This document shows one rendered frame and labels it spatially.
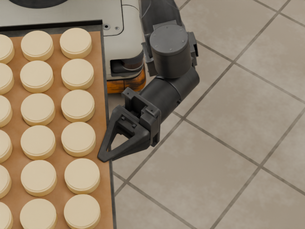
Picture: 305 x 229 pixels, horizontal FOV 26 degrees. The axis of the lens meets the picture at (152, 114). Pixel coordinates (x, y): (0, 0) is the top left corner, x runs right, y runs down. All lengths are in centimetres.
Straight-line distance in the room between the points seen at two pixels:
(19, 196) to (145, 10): 35
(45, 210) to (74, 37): 29
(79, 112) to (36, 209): 16
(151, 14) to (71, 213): 34
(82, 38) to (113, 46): 96
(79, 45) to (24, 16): 108
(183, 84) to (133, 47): 102
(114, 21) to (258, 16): 65
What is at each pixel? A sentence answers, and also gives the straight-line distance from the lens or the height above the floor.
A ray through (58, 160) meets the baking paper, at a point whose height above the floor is 97.
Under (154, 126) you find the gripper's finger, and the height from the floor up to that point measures 99.
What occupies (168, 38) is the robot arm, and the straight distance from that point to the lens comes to 97.
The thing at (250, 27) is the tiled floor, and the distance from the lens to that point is 246.
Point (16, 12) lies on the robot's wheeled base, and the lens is 214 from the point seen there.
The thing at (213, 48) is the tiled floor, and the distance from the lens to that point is 237.
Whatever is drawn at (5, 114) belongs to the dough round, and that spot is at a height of 100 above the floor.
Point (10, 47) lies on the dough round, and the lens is 107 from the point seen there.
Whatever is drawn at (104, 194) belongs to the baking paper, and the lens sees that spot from 95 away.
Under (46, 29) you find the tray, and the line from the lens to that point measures 110.
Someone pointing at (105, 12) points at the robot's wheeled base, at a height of 28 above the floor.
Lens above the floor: 180
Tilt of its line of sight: 55 degrees down
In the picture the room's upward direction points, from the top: straight up
